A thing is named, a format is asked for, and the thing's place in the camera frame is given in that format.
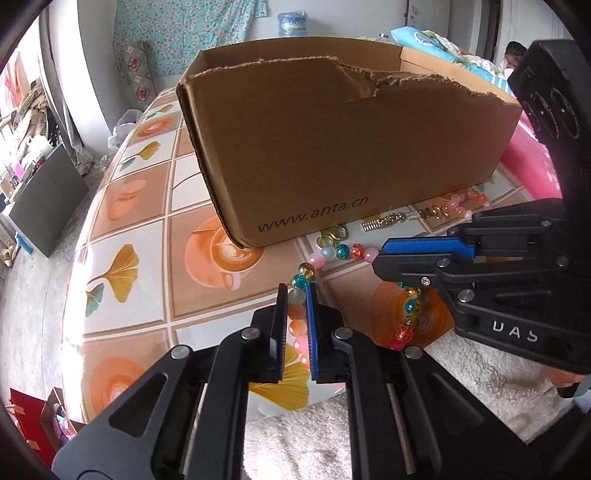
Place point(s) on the cluttered shelf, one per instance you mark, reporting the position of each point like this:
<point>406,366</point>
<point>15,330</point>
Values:
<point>27,138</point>

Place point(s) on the pink floral blanket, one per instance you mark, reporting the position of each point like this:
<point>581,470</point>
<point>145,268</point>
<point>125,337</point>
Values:
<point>531,161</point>

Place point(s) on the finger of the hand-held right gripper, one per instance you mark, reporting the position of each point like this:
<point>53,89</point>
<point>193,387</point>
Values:
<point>415,270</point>
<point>425,247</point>

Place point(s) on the white plastic bag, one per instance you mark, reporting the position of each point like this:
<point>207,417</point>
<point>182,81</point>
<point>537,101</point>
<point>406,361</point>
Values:
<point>124,129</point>

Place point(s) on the light blue quilt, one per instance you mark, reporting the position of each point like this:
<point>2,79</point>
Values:
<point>406,34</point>

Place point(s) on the grey red-flower hanging cloth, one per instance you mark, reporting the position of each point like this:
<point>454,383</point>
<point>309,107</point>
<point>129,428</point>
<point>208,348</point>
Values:
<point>136,69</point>

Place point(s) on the brown cardboard box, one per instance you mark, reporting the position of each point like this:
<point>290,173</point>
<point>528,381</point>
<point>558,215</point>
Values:
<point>323,152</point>

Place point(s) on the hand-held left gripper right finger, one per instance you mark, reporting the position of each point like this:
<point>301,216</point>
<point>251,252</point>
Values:
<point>312,341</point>

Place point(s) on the blue labelled water jug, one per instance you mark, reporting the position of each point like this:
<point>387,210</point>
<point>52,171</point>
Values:
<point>293,25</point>

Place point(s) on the tile pattern tablecloth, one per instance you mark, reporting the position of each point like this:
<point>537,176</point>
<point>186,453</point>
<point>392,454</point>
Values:
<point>138,217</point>

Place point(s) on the grey cabinet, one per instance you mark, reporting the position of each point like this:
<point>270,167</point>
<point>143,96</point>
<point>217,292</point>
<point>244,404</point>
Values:
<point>46,207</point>

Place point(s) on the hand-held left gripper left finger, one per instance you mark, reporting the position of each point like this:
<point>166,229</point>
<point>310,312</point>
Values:
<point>277,341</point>

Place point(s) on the white fluffy cloth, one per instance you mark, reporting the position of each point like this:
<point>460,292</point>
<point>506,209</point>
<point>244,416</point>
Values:
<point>485,378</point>

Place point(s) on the red gift bag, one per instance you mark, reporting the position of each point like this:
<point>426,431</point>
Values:
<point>27,424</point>

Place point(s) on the teal floral hanging cloth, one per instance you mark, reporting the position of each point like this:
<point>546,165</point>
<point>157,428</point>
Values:
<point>194,32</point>

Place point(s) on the person's right hand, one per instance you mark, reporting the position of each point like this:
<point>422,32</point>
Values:
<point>570,378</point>

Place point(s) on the grey curtain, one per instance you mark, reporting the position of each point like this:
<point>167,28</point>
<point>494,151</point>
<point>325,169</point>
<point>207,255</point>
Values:
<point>64,101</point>

